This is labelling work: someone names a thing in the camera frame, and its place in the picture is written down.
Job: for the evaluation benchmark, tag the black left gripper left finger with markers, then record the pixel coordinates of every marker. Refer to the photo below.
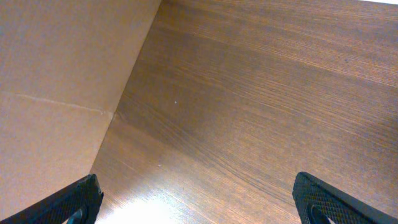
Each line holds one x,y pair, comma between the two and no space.
77,203

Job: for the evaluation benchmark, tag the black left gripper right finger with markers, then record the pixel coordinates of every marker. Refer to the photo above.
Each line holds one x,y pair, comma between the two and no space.
319,202

